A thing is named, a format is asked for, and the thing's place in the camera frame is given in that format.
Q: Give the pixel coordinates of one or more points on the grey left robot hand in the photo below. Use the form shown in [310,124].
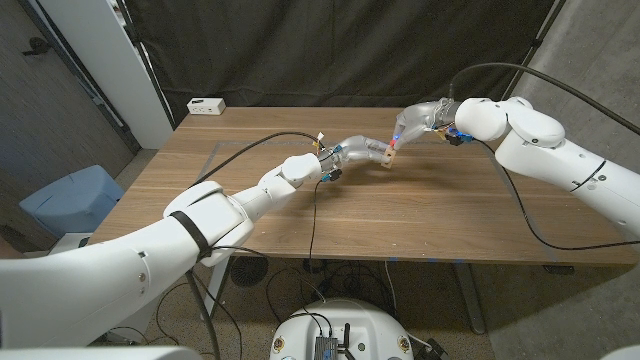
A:
[355,148]

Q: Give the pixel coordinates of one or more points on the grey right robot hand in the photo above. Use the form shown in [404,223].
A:
[422,117]

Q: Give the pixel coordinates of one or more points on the small wooden block with holes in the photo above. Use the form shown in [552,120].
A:
[389,158]

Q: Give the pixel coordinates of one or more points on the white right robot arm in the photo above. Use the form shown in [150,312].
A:
[550,145]

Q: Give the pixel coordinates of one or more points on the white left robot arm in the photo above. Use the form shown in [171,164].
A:
[100,285]

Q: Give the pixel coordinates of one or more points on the black backdrop curtain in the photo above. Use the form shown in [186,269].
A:
[325,50]

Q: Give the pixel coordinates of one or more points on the white power strip box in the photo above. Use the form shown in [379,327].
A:
[206,106]

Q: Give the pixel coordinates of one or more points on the round black floor fan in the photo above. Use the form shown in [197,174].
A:
[250,272]

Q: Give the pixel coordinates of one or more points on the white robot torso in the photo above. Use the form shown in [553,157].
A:
[370,325]

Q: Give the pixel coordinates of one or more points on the grey table leg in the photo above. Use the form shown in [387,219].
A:
[470,300]

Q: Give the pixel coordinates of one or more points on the grey device on torso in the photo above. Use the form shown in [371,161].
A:
[326,349]

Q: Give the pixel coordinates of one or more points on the white table leg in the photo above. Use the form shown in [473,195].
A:
[215,295]

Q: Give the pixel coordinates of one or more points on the white cabinet panel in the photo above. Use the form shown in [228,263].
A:
[115,65]

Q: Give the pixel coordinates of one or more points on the blue plastic bin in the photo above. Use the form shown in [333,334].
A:
[70,200]

